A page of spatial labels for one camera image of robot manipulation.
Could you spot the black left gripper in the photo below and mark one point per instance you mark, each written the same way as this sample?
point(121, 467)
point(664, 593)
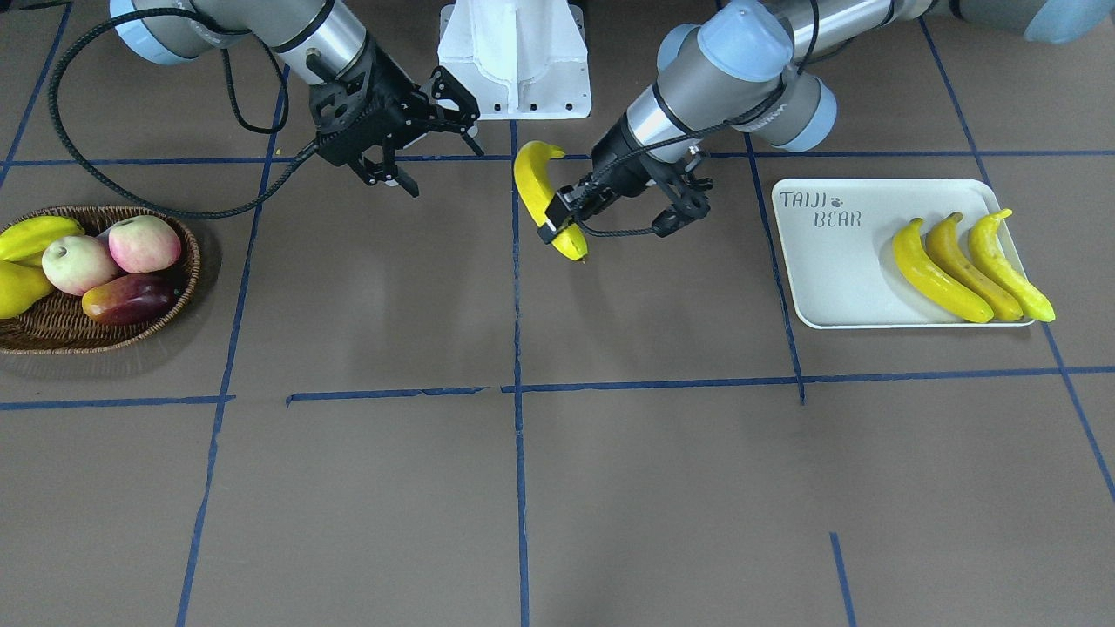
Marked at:
point(617, 159)

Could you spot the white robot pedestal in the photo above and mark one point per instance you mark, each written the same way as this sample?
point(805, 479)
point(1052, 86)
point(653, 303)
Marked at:
point(521, 60)

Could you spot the white bear tray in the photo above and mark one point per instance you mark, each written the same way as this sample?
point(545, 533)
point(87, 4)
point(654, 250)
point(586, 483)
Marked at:
point(836, 236)

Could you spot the red yellow peach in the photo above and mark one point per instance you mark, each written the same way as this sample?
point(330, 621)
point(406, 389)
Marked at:
point(143, 244)

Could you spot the yellow starfruit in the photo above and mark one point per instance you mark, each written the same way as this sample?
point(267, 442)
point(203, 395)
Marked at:
point(32, 236)

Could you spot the yellow lemon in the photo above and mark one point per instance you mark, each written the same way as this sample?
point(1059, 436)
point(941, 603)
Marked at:
point(21, 288)

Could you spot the brown wicker basket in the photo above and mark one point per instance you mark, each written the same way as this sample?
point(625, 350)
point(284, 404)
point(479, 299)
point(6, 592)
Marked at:
point(58, 324)

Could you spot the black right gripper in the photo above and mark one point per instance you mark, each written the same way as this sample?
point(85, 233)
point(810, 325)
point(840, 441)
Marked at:
point(394, 97)

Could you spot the yellow green apple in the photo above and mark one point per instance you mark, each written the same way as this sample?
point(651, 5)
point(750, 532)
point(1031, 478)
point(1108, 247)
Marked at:
point(78, 263)

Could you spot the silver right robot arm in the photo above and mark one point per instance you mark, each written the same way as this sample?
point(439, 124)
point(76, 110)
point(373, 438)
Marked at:
point(318, 40)

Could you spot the yellow banana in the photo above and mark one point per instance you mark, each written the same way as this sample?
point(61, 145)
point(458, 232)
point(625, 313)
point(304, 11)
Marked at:
point(988, 255)
point(943, 247)
point(530, 166)
point(928, 279)

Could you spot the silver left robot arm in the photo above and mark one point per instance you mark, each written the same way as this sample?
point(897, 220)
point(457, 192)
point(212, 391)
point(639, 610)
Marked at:
point(745, 68)

